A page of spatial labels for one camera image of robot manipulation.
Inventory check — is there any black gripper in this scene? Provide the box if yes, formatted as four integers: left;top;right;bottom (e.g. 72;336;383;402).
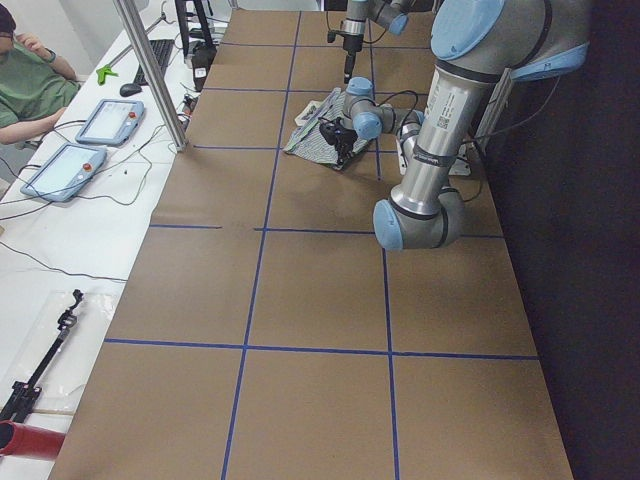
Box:
319;117;358;168
327;19;365;83

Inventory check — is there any red cylinder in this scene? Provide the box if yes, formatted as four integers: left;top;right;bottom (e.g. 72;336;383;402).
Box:
1;420;66;461

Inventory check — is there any upper blue teach pendant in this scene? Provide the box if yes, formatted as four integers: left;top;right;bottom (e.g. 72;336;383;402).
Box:
75;99;145;147

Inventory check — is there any green plastic clip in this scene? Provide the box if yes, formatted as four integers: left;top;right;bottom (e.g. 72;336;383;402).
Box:
96;64;119;86

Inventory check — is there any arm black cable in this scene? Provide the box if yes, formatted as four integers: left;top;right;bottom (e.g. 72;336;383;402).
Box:
369;79;561;204

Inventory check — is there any blue teach pendant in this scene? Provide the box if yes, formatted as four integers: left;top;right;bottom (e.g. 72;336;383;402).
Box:
75;99;145;147
20;142;107;202

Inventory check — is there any black box with label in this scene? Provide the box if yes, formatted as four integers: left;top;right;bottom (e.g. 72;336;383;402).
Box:
191;42;217;92

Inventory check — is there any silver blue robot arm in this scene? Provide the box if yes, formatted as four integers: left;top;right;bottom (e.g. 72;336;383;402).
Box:
327;0;415;84
321;0;592;251

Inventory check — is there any lower blue teach pendant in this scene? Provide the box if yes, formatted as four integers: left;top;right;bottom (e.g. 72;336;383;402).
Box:
20;142;107;202

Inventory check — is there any black keyboard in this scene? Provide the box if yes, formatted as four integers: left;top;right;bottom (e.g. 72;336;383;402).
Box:
133;38;176;87

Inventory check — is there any person in green shirt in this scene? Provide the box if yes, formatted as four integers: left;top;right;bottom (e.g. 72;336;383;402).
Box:
1;7;80;145

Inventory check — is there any aluminium frame post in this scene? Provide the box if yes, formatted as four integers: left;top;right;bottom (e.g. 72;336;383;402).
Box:
113;0;187;152

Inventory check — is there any black tripod tool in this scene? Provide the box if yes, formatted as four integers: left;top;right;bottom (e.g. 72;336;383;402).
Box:
1;289;84;423

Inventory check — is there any black computer mouse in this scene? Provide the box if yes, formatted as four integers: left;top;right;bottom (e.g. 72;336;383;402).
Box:
119;83;142;98

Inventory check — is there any blue white striped polo shirt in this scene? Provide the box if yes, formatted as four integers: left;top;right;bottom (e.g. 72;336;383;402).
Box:
284;87;369;170

